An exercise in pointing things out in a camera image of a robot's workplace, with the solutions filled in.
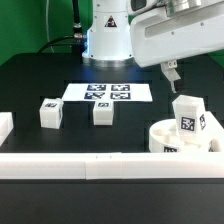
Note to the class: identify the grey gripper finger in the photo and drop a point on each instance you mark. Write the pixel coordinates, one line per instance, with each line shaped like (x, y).
(169, 70)

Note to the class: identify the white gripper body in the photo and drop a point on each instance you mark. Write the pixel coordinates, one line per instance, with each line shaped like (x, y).
(165, 30)

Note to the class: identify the white round stool seat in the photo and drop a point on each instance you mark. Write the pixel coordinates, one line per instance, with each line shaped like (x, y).
(163, 138)

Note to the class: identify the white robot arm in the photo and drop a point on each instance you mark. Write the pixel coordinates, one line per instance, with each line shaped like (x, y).
(108, 38)

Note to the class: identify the white right fence piece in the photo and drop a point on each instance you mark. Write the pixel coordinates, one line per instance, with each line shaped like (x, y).
(216, 132)

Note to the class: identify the white fence piece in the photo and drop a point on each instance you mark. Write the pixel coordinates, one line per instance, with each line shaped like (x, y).
(216, 132)
(6, 125)

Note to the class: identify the white fiducial marker sheet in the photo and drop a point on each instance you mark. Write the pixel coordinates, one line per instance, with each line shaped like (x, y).
(117, 92)

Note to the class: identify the white front fence bar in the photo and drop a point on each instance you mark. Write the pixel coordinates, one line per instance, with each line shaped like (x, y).
(87, 166)

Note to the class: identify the white left fence piece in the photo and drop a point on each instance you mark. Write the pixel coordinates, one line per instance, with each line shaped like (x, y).
(6, 125)

